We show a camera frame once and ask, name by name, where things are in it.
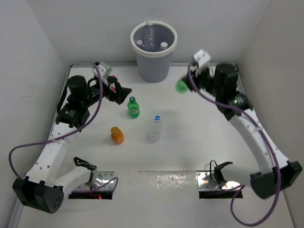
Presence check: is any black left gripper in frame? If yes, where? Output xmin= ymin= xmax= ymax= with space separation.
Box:
xmin=81 ymin=75 xmax=131 ymax=108

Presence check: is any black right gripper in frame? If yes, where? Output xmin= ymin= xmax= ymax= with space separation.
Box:
xmin=182 ymin=63 xmax=222 ymax=98

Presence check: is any green bottle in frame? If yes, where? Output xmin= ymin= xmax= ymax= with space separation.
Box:
xmin=175 ymin=76 xmax=190 ymax=94
xmin=127 ymin=96 xmax=140 ymax=118

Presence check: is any clear bottle blue cap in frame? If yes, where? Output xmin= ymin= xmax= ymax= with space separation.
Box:
xmin=143 ymin=21 xmax=156 ymax=52
xmin=148 ymin=115 xmax=162 ymax=143

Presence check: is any water bottle blue label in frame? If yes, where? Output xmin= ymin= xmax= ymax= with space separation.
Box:
xmin=136 ymin=40 xmax=143 ymax=48

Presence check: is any large clear bottle white cap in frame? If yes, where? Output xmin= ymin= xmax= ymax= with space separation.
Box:
xmin=160 ymin=42 xmax=168 ymax=50

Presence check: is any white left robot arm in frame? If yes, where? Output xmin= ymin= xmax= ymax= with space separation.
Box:
xmin=12 ymin=75 xmax=132 ymax=214

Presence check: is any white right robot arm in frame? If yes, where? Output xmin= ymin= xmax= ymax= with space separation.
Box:
xmin=182 ymin=63 xmax=303 ymax=199

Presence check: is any grey plastic waste bin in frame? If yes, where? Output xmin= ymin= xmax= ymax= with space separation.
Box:
xmin=130 ymin=21 xmax=178 ymax=83

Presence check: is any red cap cola bottle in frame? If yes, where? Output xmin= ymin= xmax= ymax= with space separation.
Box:
xmin=107 ymin=76 xmax=117 ymax=93

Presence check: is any orange juice bottle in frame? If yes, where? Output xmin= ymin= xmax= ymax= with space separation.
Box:
xmin=111 ymin=126 xmax=124 ymax=145

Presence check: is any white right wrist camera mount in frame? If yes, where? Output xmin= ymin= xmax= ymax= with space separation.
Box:
xmin=190 ymin=49 xmax=211 ymax=72

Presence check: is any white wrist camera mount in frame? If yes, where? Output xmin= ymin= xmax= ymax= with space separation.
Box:
xmin=190 ymin=49 xmax=211 ymax=72
xmin=92 ymin=62 xmax=113 ymax=79

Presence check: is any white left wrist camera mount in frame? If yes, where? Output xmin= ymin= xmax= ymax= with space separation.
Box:
xmin=92 ymin=62 xmax=113 ymax=79

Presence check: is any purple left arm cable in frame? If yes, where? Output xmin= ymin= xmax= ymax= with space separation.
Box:
xmin=8 ymin=63 xmax=119 ymax=192

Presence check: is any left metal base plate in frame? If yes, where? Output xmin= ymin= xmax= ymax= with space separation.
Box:
xmin=73 ymin=171 xmax=118 ymax=193

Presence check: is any metal base plate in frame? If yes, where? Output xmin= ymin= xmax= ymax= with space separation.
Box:
xmin=73 ymin=171 xmax=118 ymax=193
xmin=197 ymin=171 xmax=241 ymax=192

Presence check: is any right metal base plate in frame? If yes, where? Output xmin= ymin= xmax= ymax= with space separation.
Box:
xmin=197 ymin=171 xmax=241 ymax=192

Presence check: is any aluminium frame rail left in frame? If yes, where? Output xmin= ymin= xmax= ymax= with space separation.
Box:
xmin=7 ymin=63 xmax=79 ymax=228

